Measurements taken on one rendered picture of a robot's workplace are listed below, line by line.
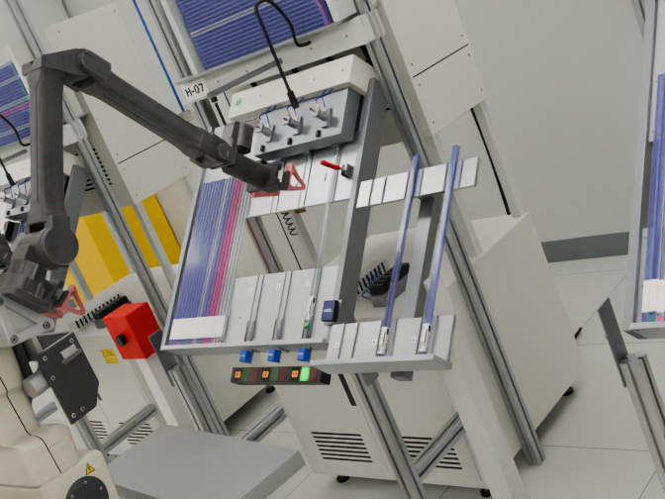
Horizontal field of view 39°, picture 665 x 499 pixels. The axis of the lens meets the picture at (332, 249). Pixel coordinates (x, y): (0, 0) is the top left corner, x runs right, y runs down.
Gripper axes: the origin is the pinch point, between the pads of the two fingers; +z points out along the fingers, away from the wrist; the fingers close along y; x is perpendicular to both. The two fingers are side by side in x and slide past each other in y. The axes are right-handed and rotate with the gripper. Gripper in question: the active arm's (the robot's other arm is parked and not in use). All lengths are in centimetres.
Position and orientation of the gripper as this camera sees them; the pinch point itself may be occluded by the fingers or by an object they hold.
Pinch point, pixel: (289, 189)
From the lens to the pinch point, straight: 235.6
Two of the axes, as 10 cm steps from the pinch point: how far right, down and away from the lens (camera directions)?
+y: -7.1, 1.0, 6.9
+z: 6.9, 2.9, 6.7
